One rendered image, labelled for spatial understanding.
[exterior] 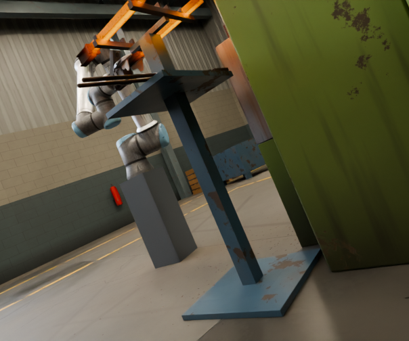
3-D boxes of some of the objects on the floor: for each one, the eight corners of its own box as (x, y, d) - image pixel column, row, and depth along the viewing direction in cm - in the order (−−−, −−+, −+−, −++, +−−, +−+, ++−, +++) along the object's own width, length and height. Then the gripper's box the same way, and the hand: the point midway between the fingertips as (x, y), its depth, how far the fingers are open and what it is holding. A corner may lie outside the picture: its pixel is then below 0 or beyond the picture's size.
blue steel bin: (220, 187, 734) (208, 158, 735) (246, 174, 772) (235, 147, 772) (248, 178, 628) (234, 145, 628) (277, 164, 665) (264, 133, 666)
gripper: (127, 91, 155) (155, 68, 142) (105, 91, 144) (133, 67, 131) (120, 74, 155) (147, 51, 142) (97, 74, 144) (124, 48, 131)
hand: (136, 54), depth 137 cm, fingers open, 7 cm apart
